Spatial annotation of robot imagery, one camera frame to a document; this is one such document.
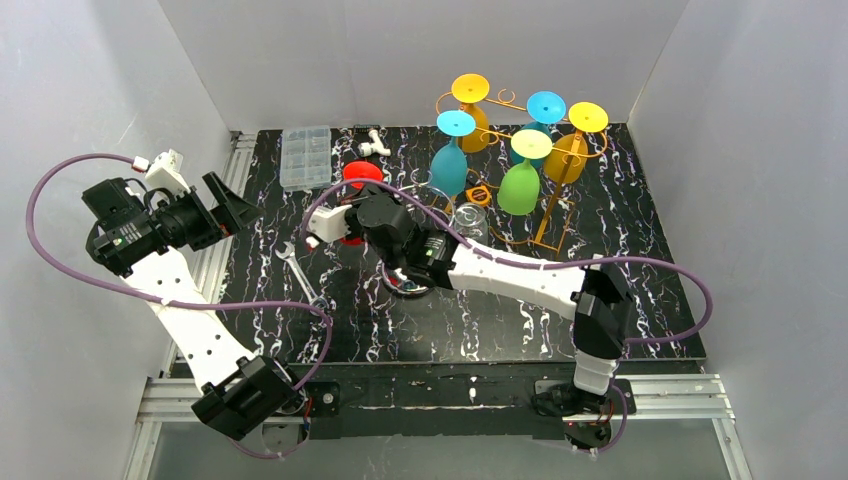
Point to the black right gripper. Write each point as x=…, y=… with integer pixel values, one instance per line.
x=357, y=216

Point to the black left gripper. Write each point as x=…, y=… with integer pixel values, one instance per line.
x=216, y=215

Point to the red plastic goblet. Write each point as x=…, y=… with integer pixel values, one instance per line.
x=358, y=169

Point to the silver wire glass rack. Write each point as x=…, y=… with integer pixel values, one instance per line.
x=403, y=282

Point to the blue plastic goblet front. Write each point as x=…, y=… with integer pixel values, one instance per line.
x=449, y=166

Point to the blue plastic goblet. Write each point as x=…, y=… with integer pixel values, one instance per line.
x=545, y=108
x=449, y=166

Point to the clear cut glass goblet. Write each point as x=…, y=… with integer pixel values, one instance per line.
x=470, y=221

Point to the green plastic goblet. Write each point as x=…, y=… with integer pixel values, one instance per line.
x=520, y=187

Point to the orange plastic goblet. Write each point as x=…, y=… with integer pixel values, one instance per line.
x=469, y=90

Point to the gold wire glass rack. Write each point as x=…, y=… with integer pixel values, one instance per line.
x=550, y=192

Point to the yellow plastic wine glass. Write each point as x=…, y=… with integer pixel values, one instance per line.
x=569, y=155

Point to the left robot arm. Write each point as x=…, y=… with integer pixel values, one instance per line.
x=140, y=243

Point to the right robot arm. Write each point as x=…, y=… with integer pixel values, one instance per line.
x=596, y=298

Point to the white pipe fitting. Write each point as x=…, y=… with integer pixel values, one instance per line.
x=374, y=146

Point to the silver wrench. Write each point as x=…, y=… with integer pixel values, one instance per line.
x=288, y=255

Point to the clear plastic organizer box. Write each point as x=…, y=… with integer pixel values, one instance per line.
x=305, y=158

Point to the small orange cup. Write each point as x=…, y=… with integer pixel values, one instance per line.
x=479, y=195

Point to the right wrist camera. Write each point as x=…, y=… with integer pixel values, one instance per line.
x=327, y=225

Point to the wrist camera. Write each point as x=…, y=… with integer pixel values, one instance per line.
x=327, y=225
x=162, y=174

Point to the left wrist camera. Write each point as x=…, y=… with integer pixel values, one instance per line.
x=162, y=174

